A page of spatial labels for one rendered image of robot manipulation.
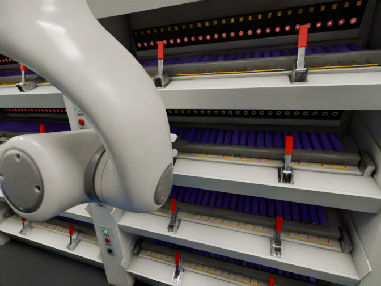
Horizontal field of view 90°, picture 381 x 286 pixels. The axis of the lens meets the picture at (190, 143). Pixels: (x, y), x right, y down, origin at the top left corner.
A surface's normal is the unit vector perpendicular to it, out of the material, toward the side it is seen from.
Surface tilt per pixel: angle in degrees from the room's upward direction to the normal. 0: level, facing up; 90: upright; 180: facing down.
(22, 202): 82
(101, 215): 90
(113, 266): 90
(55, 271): 0
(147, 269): 21
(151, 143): 90
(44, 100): 111
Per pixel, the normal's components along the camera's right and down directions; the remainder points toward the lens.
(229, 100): -0.28, 0.62
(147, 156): 0.72, 0.29
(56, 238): -0.15, -0.78
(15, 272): -0.04, -0.95
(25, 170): -0.30, 0.13
